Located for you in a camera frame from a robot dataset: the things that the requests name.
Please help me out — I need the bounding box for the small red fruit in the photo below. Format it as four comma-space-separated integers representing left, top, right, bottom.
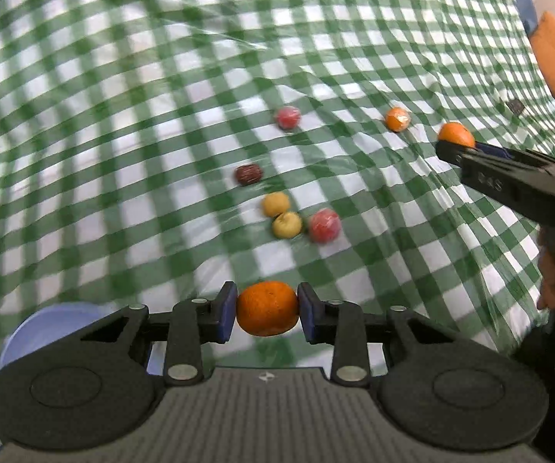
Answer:
275, 106, 302, 131
308, 208, 342, 245

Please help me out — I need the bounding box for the dark red date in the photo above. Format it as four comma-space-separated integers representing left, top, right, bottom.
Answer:
235, 164, 263, 187

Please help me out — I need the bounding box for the small yellow fruit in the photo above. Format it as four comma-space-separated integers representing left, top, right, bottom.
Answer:
272, 211, 303, 240
262, 192, 291, 218

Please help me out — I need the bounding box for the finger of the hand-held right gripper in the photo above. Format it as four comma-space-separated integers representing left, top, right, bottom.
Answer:
475, 142, 516, 161
435, 139, 481, 169

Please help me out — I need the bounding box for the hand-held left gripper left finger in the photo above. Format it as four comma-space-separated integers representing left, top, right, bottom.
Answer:
72, 281, 238, 387

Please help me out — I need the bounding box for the blue cushion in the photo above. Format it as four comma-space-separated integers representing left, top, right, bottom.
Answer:
509, 0, 539, 36

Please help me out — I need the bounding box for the person's dark clothing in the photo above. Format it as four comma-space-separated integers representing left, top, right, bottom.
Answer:
511, 309, 555, 463

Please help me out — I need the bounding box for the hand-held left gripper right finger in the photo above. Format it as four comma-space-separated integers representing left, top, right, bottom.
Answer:
297, 282, 466, 387

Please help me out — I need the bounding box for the light blue plate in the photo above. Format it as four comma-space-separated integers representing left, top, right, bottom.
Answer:
0, 302, 155, 377

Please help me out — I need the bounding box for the orange mandarin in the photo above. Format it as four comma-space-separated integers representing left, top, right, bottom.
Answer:
385, 107, 412, 133
236, 281, 300, 337
438, 122, 476, 149

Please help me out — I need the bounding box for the green checkered tablecloth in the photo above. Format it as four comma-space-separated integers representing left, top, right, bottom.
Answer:
0, 0, 555, 459

